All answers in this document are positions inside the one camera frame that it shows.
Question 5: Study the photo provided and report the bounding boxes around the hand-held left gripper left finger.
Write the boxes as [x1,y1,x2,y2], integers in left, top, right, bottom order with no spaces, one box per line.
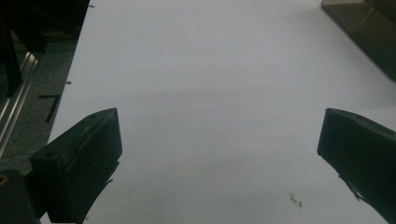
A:
[30,107,123,224]

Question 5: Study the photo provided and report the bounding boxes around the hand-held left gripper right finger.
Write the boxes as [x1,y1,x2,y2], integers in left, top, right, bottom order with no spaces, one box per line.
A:
[317,107,396,224]

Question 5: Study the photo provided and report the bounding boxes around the dark box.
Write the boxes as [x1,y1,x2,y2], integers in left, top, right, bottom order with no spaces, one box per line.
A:
[320,0,396,82]

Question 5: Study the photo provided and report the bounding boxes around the dark stand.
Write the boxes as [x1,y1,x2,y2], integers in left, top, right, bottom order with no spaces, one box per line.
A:
[0,0,92,98]

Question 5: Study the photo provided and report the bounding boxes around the metal rail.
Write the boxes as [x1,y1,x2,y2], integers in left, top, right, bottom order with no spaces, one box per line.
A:
[0,50,39,161]

